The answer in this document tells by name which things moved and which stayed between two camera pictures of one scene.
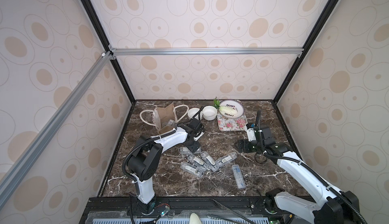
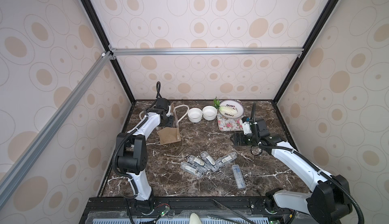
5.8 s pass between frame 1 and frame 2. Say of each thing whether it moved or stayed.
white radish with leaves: stayed
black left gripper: moved
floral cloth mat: stayed
